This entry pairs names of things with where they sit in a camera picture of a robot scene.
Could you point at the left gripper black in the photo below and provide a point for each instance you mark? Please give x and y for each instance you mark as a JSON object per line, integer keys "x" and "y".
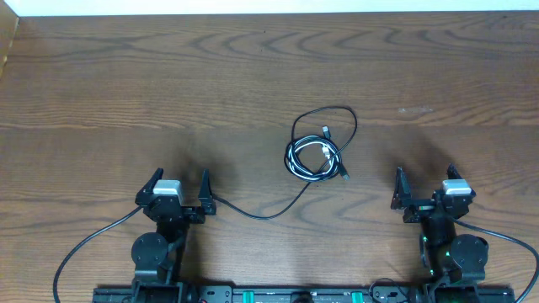
{"x": 185, "y": 211}

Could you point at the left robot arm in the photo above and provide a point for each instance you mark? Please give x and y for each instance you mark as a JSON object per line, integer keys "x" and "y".
{"x": 158, "y": 255}

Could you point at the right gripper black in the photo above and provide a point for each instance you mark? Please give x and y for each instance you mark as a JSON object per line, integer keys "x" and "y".
{"x": 422, "y": 204}

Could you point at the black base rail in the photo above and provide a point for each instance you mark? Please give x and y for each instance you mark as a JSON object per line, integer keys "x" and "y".
{"x": 384, "y": 293}

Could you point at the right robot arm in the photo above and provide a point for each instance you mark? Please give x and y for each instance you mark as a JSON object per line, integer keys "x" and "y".
{"x": 456, "y": 262}

